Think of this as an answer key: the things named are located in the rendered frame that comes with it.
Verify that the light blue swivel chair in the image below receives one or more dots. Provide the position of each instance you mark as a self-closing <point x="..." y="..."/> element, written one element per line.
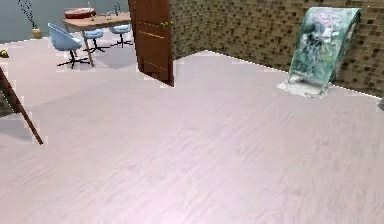
<point x="65" y="41"/>
<point x="94" y="34"/>
<point x="120" y="30"/>

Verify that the brown wooden room door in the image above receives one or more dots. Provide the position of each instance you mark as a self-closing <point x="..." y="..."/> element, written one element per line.
<point x="154" y="36"/>

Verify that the small dark table ornament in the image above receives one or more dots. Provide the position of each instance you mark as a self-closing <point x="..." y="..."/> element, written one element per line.
<point x="116" y="8"/>

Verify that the wooden table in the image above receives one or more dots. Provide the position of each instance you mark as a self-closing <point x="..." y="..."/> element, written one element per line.
<point x="100" y="22"/>

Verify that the red round dish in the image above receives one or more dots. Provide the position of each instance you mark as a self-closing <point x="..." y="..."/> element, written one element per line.
<point x="80" y="12"/>

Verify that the yellow vase with twigs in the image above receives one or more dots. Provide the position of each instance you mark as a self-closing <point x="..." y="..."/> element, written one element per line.
<point x="36" y="32"/>

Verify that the small yellow green object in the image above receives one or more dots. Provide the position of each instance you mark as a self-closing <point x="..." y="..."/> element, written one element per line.
<point x="3" y="54"/>

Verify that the brown wooden leaning post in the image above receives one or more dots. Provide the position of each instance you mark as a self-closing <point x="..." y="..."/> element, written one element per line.
<point x="16" y="104"/>

